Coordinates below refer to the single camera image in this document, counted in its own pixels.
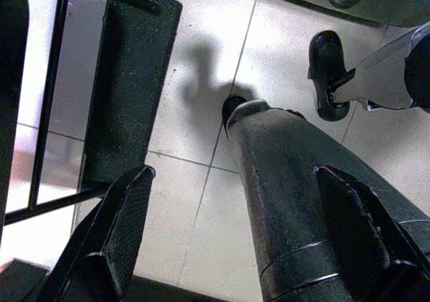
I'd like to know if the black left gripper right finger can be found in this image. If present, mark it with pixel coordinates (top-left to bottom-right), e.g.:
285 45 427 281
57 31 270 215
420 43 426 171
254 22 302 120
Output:
314 165 430 302

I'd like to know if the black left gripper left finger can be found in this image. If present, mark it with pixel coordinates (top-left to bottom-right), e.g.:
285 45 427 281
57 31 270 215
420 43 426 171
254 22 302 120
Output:
33 165 157 302

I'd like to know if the silver robot left leg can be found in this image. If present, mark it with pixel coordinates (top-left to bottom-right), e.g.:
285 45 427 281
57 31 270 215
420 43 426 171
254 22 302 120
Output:
225 99 430 302

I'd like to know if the silver robot leg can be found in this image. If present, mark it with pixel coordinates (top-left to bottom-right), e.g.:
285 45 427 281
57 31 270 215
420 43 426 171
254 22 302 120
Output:
331 22 430 112
225 99 430 302

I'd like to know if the dark speckled floor mat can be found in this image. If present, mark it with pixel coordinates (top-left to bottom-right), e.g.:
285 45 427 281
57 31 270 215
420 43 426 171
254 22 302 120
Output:
82 0 184 192

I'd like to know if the silver robot right leg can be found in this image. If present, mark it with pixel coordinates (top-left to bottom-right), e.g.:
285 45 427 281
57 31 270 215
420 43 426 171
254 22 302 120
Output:
331 22 430 112

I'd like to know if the black robot left foot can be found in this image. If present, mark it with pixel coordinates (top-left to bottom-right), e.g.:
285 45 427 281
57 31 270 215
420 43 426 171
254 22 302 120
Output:
221 95 249 125

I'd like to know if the black robot foot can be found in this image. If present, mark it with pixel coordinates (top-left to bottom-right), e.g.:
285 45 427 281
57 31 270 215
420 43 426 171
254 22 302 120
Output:
307 30 357 122
221 95 249 125

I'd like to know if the black robot right foot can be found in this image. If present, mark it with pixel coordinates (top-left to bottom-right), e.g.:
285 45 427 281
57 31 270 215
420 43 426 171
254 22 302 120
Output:
307 30 357 122

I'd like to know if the black metal frame rack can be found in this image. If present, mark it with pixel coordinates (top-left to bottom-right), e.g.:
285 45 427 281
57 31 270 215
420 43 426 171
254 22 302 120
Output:
0 0 162 226

